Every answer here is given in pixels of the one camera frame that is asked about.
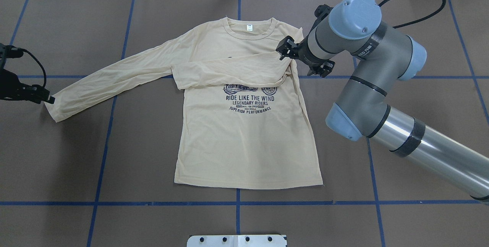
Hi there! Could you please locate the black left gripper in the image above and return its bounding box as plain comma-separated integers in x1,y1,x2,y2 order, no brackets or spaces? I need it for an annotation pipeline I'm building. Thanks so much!
0,69,55,104

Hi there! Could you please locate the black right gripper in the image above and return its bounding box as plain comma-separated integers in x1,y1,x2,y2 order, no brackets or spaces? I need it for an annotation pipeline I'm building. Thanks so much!
275,36,336,78

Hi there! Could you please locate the beige long-sleeve printed shirt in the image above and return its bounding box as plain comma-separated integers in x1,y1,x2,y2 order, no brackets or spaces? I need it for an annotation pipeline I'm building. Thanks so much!
45,17,323,190

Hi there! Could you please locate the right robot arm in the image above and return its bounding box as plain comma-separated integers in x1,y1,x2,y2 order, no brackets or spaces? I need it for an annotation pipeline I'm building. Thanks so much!
276,0,489,205

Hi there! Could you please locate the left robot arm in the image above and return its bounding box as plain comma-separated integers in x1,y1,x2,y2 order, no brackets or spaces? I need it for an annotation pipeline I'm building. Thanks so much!
0,43,55,104

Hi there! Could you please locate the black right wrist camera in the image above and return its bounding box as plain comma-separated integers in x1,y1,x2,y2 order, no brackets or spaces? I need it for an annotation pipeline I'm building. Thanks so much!
311,4,334,31

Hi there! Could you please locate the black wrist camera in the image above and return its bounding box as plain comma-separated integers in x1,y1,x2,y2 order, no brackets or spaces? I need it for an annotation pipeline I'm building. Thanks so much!
0,43,24,59
311,4,334,31

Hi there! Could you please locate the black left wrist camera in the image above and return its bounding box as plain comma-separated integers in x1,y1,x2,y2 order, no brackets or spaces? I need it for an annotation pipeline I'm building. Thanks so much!
0,43,24,59

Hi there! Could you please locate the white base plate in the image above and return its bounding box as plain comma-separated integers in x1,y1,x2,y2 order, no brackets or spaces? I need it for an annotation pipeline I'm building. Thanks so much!
186,234,288,247

